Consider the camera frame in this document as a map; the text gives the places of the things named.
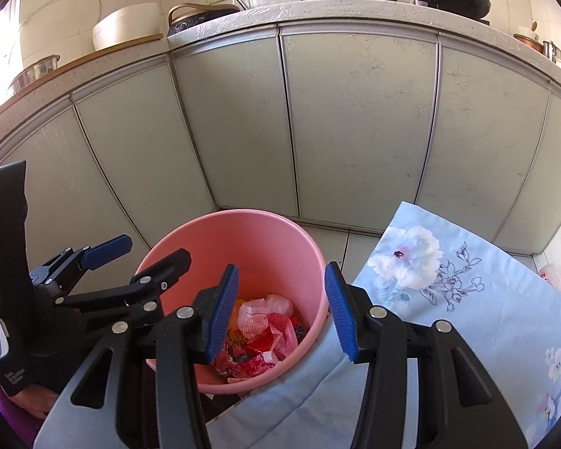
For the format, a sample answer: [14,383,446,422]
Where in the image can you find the pink plastic bucket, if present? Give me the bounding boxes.
[133,210,330,396]

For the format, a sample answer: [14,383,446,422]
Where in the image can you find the clear plastic wrap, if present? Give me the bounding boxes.
[266,294,294,316]

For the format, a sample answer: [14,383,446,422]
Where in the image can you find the grey kitchen cabinet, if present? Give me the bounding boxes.
[0,0,561,256]

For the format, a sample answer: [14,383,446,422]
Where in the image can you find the red white snack wrapper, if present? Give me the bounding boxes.
[237,298,274,340]

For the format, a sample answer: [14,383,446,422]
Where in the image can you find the pink white snack packet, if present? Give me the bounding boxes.
[262,313,300,361]

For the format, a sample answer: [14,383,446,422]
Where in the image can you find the copper pot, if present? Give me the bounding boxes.
[513,33,545,52]

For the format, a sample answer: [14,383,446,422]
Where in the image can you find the blue floral tablecloth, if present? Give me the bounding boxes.
[206,201,561,449]

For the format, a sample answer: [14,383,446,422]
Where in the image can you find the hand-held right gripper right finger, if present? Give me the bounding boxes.
[324,262,527,449]

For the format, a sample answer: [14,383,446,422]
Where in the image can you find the large white pot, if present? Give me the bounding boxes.
[92,2,163,52]

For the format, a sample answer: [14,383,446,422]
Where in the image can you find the purple clothing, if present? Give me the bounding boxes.
[0,353,45,447]

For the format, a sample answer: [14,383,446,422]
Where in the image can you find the person's left hand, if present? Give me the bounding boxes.
[12,384,61,419]

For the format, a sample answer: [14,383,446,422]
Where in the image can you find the dark rice cooker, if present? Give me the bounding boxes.
[167,2,241,37]

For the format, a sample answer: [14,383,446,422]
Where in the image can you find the pink plastic bag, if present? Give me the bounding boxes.
[537,263,561,297]

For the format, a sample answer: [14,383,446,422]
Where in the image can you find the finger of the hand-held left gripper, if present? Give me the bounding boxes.
[53,249,192,333]
[30,234,134,293]

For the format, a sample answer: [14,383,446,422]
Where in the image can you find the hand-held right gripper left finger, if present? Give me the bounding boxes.
[35,264,240,449]

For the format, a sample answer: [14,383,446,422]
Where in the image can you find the steel basin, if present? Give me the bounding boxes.
[7,55,61,94]

